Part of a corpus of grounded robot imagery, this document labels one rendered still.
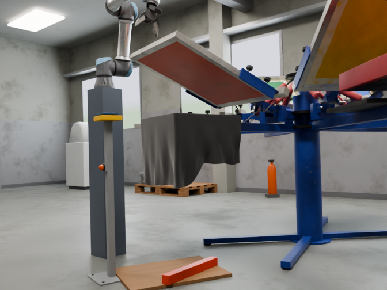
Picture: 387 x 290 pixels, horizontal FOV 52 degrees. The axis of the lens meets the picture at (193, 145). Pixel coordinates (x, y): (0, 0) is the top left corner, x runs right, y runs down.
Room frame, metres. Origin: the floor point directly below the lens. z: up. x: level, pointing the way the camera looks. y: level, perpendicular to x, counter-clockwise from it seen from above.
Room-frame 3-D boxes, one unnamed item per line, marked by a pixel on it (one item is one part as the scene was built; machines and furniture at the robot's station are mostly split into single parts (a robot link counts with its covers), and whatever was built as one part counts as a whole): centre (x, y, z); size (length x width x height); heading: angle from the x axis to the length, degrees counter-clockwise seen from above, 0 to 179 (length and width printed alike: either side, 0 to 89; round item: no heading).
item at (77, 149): (8.64, 2.34, 0.72); 0.74 x 0.62 x 1.43; 48
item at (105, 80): (2.88, 0.64, 1.25); 0.15 x 0.15 x 0.10
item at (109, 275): (2.35, 0.50, 0.48); 0.22 x 0.22 x 0.96; 34
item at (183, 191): (7.14, 0.34, 0.19); 1.34 x 0.91 x 0.37; 49
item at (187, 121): (2.37, -0.10, 0.74); 0.46 x 0.04 x 0.42; 124
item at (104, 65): (2.89, 0.63, 1.37); 0.13 x 0.12 x 0.14; 121
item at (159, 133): (2.40, 0.21, 0.74); 0.45 x 0.03 x 0.43; 34
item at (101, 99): (2.88, 0.64, 0.60); 0.18 x 0.18 x 1.20; 49
